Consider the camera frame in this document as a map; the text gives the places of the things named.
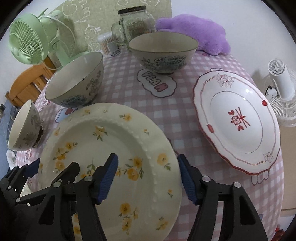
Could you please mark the ceramic bowl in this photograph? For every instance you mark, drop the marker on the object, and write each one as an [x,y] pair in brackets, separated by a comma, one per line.
[163,52]
[78,82]
[26,130]

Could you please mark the green patterned board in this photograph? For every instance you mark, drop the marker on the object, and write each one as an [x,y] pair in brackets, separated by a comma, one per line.
[86,20]

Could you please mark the wooden chair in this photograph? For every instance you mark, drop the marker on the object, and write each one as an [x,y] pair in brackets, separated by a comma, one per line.
[30,83]

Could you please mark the white standing fan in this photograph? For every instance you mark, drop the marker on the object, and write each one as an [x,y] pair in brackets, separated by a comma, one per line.
[280,91]

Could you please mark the red pattern white plate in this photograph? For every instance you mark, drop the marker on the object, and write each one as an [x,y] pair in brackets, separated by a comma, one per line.
[237,120]

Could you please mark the green desk fan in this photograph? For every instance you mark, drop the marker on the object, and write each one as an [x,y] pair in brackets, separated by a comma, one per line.
[32,38]

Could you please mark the round yellow flower plate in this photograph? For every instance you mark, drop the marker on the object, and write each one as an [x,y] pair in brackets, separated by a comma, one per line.
[144,200]

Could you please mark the glass jar with lid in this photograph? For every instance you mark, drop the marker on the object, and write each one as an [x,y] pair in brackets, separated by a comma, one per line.
[134,21]

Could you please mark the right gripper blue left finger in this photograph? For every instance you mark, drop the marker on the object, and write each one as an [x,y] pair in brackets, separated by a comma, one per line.
[82,198]

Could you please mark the wall socket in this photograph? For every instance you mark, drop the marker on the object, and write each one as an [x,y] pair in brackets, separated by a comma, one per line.
[2,108]

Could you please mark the white plastic bag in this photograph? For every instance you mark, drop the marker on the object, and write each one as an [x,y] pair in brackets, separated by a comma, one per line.
[11,159]

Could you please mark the cotton swab container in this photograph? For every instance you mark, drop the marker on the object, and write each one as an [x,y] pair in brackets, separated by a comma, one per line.
[108,45]

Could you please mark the purple plush cushion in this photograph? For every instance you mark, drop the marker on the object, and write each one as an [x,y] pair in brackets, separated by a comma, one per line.
[210,35]

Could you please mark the glass mug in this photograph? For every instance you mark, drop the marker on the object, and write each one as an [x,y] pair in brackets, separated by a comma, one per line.
[118,32]

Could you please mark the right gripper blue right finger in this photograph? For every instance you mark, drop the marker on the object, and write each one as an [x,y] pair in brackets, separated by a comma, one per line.
[240,220]

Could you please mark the pink checkered tablecloth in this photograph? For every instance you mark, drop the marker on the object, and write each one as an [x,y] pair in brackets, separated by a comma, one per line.
[170,106]

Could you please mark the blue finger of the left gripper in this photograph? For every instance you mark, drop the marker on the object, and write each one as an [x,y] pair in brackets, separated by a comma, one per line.
[32,165]
[68,175]

